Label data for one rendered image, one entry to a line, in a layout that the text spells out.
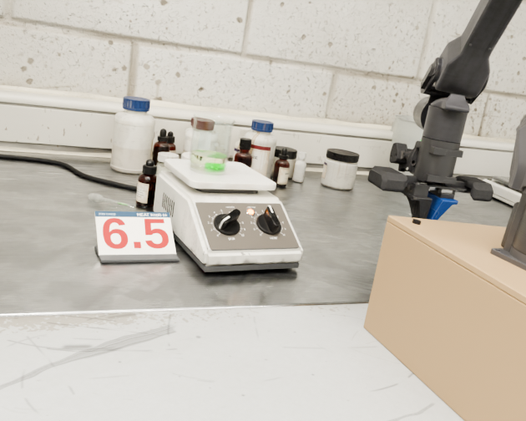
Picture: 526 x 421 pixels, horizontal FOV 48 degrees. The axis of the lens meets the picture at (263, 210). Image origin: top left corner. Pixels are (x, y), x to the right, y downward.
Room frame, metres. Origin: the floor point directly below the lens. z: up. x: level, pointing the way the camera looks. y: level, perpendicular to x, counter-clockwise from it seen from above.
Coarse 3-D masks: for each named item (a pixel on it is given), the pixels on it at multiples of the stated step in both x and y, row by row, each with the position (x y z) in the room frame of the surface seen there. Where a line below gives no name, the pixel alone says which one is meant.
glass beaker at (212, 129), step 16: (208, 112) 0.78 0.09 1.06; (224, 112) 0.78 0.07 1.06; (208, 128) 0.73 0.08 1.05; (224, 128) 0.74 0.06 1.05; (192, 144) 0.74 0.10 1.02; (208, 144) 0.73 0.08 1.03; (224, 144) 0.74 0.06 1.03; (192, 160) 0.74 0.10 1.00; (208, 160) 0.73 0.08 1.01; (224, 160) 0.74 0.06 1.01
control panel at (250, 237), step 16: (208, 208) 0.68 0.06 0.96; (224, 208) 0.69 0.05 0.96; (240, 208) 0.70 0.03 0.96; (256, 208) 0.71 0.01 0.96; (208, 224) 0.65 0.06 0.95; (240, 224) 0.67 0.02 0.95; (288, 224) 0.71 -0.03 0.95; (208, 240) 0.63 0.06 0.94; (224, 240) 0.64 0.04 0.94; (240, 240) 0.65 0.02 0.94; (256, 240) 0.66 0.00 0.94; (272, 240) 0.67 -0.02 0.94; (288, 240) 0.68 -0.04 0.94
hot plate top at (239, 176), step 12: (168, 168) 0.76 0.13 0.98; (180, 168) 0.75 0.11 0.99; (228, 168) 0.79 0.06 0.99; (240, 168) 0.80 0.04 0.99; (192, 180) 0.69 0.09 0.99; (204, 180) 0.70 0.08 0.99; (216, 180) 0.71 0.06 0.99; (228, 180) 0.72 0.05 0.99; (240, 180) 0.73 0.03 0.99; (252, 180) 0.74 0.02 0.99; (264, 180) 0.75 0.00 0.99
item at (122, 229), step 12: (108, 216) 0.66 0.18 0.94; (108, 228) 0.65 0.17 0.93; (120, 228) 0.65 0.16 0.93; (132, 228) 0.66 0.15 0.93; (144, 228) 0.67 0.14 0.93; (156, 228) 0.67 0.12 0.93; (168, 228) 0.68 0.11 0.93; (108, 240) 0.64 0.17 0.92; (120, 240) 0.64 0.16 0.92; (132, 240) 0.65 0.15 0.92; (144, 240) 0.66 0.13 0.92; (156, 240) 0.66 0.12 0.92; (168, 240) 0.67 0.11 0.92
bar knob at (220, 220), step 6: (234, 210) 0.66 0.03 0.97; (216, 216) 0.66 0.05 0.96; (222, 216) 0.67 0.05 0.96; (228, 216) 0.65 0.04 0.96; (234, 216) 0.66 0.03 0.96; (216, 222) 0.66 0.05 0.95; (222, 222) 0.64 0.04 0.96; (228, 222) 0.65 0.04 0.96; (234, 222) 0.67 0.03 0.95; (216, 228) 0.65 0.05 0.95; (222, 228) 0.65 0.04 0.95; (228, 228) 0.65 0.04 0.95; (234, 228) 0.66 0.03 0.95; (228, 234) 0.65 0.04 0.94; (234, 234) 0.65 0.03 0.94
